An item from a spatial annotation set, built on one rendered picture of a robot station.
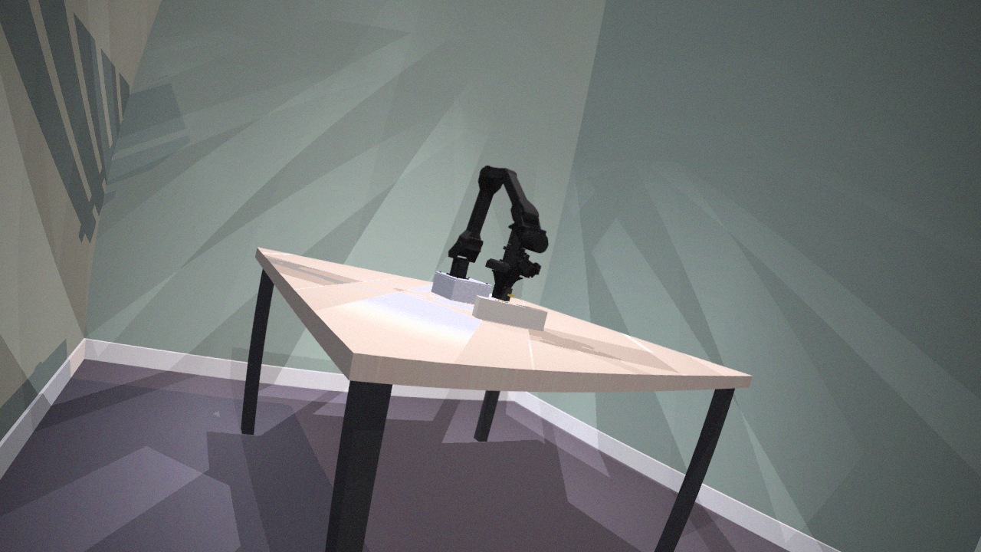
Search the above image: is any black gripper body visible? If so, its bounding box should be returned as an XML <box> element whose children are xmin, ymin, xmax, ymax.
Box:
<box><xmin>485</xmin><ymin>244</ymin><xmax>530</xmax><ymax>278</ymax></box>

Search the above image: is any black two-prong plug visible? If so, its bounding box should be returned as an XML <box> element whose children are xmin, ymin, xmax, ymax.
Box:
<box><xmin>491</xmin><ymin>285</ymin><xmax>515</xmax><ymax>301</ymax></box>

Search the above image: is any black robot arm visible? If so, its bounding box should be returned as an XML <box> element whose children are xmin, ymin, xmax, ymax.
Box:
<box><xmin>446</xmin><ymin>166</ymin><xmax>548</xmax><ymax>280</ymax></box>

